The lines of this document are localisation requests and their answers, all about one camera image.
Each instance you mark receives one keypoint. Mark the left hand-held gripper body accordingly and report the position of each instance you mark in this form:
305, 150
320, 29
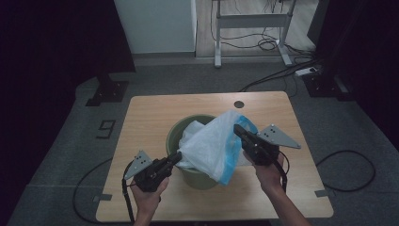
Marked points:
150, 174

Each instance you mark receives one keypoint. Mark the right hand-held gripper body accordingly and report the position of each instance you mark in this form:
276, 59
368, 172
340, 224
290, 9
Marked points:
263, 147

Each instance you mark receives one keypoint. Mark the green plastic trash bin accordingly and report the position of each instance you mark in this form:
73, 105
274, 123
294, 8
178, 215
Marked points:
197, 182

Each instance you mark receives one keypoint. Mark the white blue-edged plastic bag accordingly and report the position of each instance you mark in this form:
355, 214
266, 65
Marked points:
210, 147

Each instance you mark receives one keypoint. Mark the person's left hand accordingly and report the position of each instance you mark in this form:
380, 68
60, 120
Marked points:
147, 197

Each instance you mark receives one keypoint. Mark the person's right hand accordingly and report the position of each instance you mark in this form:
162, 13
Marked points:
266, 175

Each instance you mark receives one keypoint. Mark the round grey table grommet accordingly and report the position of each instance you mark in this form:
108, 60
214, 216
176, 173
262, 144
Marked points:
238, 104

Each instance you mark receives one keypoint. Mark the grey tape strip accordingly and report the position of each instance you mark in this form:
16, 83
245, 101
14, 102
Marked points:
321, 193
102, 197

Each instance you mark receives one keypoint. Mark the white power strip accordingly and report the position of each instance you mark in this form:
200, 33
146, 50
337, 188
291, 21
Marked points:
305, 71

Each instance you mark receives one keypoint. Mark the white cabinet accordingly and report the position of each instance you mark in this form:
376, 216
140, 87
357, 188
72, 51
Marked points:
156, 25

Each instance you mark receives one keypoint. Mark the dark curtain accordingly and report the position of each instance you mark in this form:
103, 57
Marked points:
360, 47
56, 47

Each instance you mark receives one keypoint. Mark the black stand base plate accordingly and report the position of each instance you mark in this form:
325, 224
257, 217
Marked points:
108, 91
323, 86

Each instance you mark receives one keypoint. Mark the white metal desk frame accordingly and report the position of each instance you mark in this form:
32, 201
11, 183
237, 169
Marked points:
251, 20

